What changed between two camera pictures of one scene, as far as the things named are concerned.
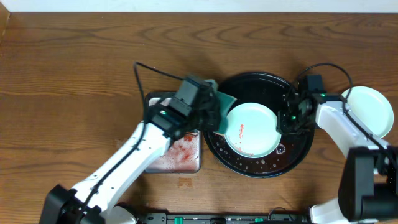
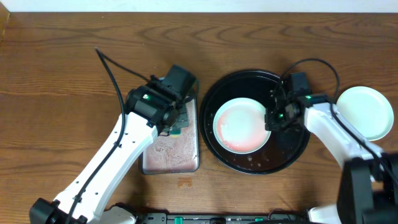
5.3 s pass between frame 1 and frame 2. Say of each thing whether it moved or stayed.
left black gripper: moved
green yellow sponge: moved
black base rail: stayed
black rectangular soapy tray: stayed
